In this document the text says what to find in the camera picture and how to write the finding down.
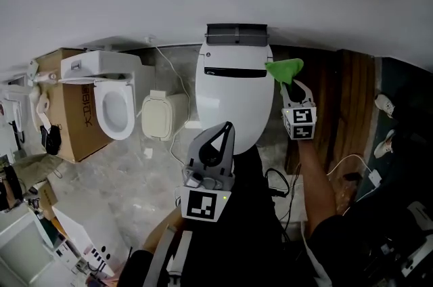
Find beige trash bin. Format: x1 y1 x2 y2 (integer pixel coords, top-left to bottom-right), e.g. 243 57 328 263
140 89 191 142

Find person's black clothing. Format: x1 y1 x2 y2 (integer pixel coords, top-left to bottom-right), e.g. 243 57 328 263
118 145 342 287

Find brown cardboard box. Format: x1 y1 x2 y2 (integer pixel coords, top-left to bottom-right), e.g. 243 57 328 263
35 47 116 164

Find olive cloth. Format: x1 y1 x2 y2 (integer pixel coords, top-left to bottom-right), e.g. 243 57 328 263
12 152 64 189

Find white cable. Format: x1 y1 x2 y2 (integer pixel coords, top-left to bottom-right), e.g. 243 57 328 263
152 44 193 165

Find dark wooden board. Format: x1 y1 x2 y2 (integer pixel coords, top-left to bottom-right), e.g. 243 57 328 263
284 48 376 212

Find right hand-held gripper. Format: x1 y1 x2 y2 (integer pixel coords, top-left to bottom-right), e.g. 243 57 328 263
280 79 318 141

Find white panel with slots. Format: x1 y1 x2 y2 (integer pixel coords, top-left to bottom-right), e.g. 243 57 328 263
51 206 116 278

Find white charger with cable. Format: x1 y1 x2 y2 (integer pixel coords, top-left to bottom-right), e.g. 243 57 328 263
325 152 384 189

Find grey toilet rear unit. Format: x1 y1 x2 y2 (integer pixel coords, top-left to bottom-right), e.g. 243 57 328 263
204 22 271 46

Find black cable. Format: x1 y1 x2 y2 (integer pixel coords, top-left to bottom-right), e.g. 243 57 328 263
264 167 292 199

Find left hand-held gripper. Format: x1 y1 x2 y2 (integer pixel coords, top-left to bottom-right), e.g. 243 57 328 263
181 121 237 223

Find white toilet seat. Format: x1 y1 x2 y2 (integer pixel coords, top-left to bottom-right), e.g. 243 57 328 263
28 85 51 133

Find white open toilet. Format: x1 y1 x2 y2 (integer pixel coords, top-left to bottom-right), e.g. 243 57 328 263
60 49 156 141

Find white toilet lid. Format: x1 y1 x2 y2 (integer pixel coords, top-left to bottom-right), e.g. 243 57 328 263
195 41 275 156

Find person's right forearm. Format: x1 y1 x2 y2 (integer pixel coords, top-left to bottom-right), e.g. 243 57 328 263
296 137 338 240

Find black bag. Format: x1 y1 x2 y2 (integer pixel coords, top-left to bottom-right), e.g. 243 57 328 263
39 124 63 156

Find white cabinet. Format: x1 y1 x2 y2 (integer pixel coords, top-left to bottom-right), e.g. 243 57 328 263
0 203 57 287

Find green cloth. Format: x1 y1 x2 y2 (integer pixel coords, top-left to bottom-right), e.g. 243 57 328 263
265 58 304 96

